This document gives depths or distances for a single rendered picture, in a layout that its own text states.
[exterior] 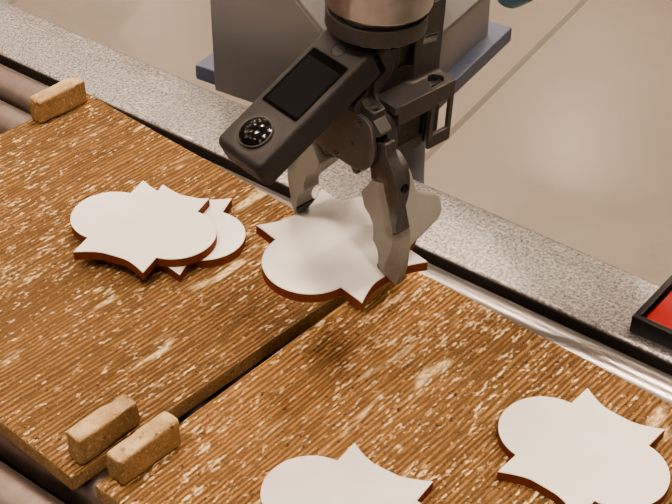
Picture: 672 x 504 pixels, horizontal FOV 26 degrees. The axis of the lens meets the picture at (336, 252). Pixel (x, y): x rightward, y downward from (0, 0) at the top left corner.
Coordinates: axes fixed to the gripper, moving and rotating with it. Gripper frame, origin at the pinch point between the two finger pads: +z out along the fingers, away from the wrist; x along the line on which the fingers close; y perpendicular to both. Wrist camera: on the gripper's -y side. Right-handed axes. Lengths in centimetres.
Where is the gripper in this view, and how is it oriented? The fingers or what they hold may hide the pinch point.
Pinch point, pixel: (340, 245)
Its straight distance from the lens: 110.8
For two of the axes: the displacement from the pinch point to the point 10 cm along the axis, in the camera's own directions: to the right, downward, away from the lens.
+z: -0.5, 7.7, 6.3
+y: 7.3, -4.1, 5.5
